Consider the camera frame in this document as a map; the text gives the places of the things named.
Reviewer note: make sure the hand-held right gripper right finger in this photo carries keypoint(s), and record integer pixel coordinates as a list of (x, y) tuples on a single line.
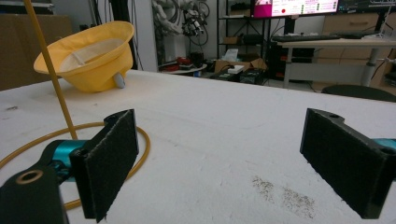
[(345, 161)]

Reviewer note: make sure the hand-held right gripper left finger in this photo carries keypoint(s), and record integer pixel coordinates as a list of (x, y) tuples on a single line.
[(106, 168)]

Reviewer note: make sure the yellow metal hat stand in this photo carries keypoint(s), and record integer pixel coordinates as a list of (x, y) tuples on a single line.
[(59, 93)]

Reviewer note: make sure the yellow bucket hat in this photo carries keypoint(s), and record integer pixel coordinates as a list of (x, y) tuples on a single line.
[(93, 59)]

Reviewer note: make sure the grey hat tag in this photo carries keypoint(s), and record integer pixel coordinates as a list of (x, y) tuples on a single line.
[(119, 81)]

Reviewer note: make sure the light wooden desk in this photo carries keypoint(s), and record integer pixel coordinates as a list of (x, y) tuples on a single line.
[(339, 46)]

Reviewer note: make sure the round white side table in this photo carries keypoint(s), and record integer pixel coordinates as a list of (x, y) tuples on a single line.
[(186, 70)]

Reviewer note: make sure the wooden drawer cabinet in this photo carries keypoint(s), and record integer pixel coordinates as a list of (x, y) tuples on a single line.
[(351, 34)]

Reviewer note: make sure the black keyboard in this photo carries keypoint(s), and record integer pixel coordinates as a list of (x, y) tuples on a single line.
[(305, 38)]

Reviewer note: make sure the brown cardboard box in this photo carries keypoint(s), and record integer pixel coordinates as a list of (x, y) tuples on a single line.
[(239, 64)]

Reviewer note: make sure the large cardboard panel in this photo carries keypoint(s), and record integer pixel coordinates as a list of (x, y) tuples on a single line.
[(25, 46)]

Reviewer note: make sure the computer monitor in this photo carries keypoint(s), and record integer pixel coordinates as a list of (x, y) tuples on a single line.
[(294, 7)]

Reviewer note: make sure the black metal shelf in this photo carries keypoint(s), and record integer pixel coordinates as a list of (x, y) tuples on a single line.
[(241, 31)]

